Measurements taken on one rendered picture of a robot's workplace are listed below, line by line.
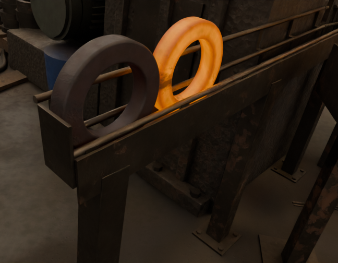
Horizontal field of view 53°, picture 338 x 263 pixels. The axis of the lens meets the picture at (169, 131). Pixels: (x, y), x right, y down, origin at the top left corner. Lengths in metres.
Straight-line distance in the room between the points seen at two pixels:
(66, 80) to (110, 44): 0.07
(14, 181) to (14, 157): 0.16
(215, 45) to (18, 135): 1.21
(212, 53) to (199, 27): 0.09
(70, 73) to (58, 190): 0.95
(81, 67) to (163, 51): 0.17
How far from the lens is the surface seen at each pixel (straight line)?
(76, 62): 0.46
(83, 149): 0.49
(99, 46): 0.47
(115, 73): 0.59
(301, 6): 1.21
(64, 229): 1.24
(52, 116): 0.48
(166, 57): 0.57
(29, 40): 2.17
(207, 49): 0.68
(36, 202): 1.34
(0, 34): 2.62
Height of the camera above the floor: 0.91
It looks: 30 degrees down
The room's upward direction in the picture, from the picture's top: 10 degrees clockwise
